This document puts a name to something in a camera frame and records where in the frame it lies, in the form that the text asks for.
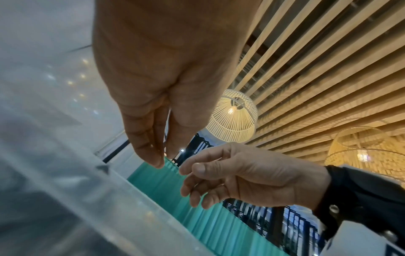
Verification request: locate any black marker wristband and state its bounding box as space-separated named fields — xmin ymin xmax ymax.
xmin=313 ymin=165 xmax=405 ymax=245

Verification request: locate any person's right hand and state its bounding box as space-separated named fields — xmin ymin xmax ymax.
xmin=178 ymin=142 xmax=333 ymax=211

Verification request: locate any wicker pendant lamp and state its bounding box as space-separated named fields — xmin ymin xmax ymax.
xmin=205 ymin=89 xmax=259 ymax=144
xmin=324 ymin=126 xmax=405 ymax=189

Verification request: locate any black window post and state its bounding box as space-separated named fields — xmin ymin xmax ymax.
xmin=102 ymin=140 xmax=132 ymax=164

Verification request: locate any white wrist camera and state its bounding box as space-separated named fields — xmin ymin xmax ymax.
xmin=319 ymin=220 xmax=405 ymax=256

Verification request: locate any transparent storage box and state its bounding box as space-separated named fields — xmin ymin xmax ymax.
xmin=0 ymin=82 xmax=216 ymax=256

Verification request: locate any green curtain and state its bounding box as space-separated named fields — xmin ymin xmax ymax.
xmin=126 ymin=157 xmax=292 ymax=256

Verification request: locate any person's left hand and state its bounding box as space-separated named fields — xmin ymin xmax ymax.
xmin=92 ymin=0 xmax=264 ymax=169

